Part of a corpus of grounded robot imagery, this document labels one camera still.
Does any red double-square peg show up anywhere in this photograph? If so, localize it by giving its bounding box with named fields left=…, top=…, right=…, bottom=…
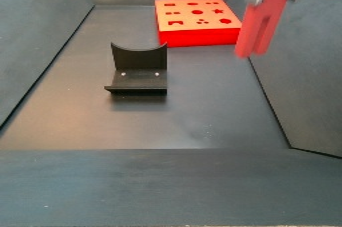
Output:
left=235, top=0, right=287, bottom=57

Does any red shape-sorting board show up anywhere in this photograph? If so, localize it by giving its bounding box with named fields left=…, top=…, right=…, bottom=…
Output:
left=154, top=0, right=241, bottom=47

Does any black curved holder stand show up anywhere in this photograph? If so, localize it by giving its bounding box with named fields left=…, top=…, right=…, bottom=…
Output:
left=104, top=44, right=166, bottom=94

